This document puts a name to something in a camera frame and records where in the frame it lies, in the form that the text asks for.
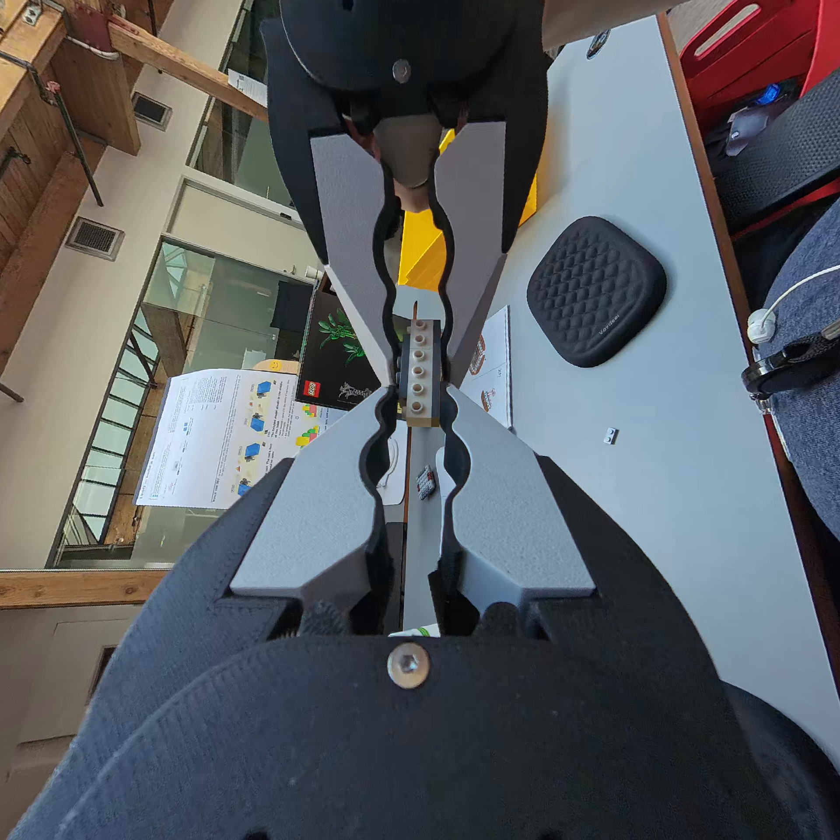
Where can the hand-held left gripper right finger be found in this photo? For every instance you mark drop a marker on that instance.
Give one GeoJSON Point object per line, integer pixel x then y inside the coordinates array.
{"type": "Point", "coordinates": [512, 525]}

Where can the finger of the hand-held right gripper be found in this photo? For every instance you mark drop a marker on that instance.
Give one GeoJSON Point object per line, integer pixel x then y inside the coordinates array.
{"type": "Point", "coordinates": [348, 229]}
{"type": "Point", "coordinates": [476, 216]}

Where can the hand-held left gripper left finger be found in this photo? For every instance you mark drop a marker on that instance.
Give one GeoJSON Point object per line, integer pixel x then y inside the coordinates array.
{"type": "Point", "coordinates": [308, 525]}

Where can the grey lego assembly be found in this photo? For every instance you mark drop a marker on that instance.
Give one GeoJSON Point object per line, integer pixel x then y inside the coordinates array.
{"type": "Point", "coordinates": [420, 374]}

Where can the small grey lego plate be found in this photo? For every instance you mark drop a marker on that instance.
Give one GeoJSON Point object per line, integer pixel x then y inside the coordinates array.
{"type": "Point", "coordinates": [611, 436]}

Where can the lego set box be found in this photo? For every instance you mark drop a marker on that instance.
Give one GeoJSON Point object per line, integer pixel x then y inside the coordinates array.
{"type": "Point", "coordinates": [328, 367]}

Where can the lego instruction booklet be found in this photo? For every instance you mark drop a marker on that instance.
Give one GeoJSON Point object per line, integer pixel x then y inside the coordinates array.
{"type": "Point", "coordinates": [495, 367]}

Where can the yellow plastic bin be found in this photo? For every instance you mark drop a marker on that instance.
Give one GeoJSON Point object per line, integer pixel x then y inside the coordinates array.
{"type": "Point", "coordinates": [420, 256]}

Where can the printed instruction sheet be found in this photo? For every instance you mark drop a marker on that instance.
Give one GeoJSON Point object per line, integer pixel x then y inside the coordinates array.
{"type": "Point", "coordinates": [210, 433]}

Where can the black wrist rest pad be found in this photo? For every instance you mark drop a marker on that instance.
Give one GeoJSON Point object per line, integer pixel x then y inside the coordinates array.
{"type": "Point", "coordinates": [597, 289]}

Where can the white green-striped paper cup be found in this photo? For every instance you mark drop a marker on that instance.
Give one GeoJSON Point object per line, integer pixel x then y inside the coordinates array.
{"type": "Point", "coordinates": [413, 632]}

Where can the black desk grommet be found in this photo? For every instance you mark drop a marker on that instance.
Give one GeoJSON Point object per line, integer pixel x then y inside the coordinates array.
{"type": "Point", "coordinates": [598, 44]}

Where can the black plastic buckle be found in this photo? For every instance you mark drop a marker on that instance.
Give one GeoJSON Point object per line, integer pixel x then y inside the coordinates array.
{"type": "Point", "coordinates": [787, 364]}

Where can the wall air vent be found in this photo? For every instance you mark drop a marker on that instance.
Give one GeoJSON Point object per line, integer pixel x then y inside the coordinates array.
{"type": "Point", "coordinates": [151, 110]}
{"type": "Point", "coordinates": [95, 238]}

